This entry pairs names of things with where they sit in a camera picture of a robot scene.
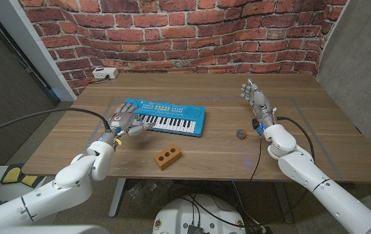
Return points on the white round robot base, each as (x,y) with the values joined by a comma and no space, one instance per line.
(178,214)

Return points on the blue toy piano keyboard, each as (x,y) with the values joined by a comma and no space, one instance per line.
(178,113)

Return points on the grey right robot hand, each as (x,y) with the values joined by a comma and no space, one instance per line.
(260,101)

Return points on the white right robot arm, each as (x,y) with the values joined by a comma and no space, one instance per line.
(302,169)

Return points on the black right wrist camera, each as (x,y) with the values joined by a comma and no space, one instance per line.
(255,124)

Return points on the white power strip box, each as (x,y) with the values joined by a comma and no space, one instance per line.
(105,72)

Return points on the red brick print backdrop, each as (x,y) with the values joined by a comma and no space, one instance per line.
(185,39)

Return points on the clear plastic bag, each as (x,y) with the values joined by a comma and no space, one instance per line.
(146,195)

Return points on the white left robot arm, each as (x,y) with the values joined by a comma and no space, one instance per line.
(74,175)

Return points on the orange brick block with holes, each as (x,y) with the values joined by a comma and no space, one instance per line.
(169,156)

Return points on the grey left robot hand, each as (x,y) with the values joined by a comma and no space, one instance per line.
(123,120)

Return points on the grey table leg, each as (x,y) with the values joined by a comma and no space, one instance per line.
(117,198)
(284,201)

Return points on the yellow black foot pedal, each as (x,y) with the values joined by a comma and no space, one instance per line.
(11,175)

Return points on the white backdrop frame panel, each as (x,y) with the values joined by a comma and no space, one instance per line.
(26,39)

